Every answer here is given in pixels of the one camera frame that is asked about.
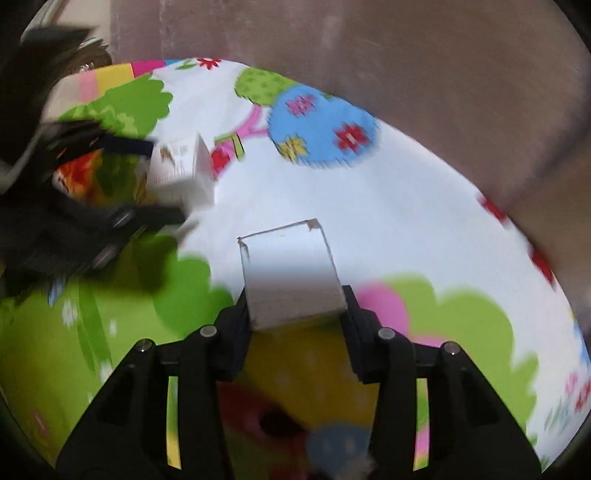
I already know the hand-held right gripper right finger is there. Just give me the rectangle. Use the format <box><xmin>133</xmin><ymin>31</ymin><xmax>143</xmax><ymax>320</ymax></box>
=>
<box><xmin>341</xmin><ymin>285</ymin><xmax>542</xmax><ymax>480</ymax></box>

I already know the small white printed box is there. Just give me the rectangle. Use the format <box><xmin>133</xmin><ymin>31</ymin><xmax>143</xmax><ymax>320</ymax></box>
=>
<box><xmin>147</xmin><ymin>133</ymin><xmax>218</xmax><ymax>214</ymax></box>

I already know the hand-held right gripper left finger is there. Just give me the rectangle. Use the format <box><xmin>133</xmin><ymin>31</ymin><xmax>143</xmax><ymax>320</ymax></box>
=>
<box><xmin>55</xmin><ymin>290</ymin><xmax>252</xmax><ymax>480</ymax></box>

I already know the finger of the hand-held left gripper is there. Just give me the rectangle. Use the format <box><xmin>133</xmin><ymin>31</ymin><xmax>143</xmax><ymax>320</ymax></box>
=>
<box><xmin>41</xmin><ymin>121</ymin><xmax>155</xmax><ymax>160</ymax></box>
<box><xmin>65</xmin><ymin>198</ymin><xmax>188</xmax><ymax>243</ymax></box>

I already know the brown curtain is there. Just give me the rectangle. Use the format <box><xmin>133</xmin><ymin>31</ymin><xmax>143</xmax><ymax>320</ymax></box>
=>
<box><xmin>108</xmin><ymin>0</ymin><xmax>591</xmax><ymax>301</ymax></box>

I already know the plain white square box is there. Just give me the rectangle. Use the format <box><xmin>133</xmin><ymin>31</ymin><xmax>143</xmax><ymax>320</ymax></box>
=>
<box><xmin>238</xmin><ymin>218</ymin><xmax>348</xmax><ymax>332</ymax></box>

